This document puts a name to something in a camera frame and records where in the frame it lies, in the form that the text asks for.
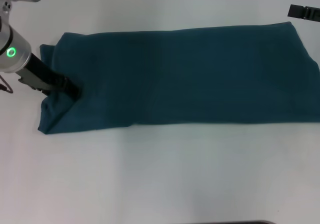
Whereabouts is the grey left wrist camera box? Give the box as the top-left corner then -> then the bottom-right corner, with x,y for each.
16,68 -> 54,95

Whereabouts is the teal blue printed t-shirt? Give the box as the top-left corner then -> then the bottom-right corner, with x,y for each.
37,21 -> 320,136

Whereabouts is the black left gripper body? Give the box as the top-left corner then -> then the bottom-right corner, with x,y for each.
24,53 -> 68,93

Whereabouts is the maroon cable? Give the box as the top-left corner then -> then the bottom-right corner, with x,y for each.
0,74 -> 14,94

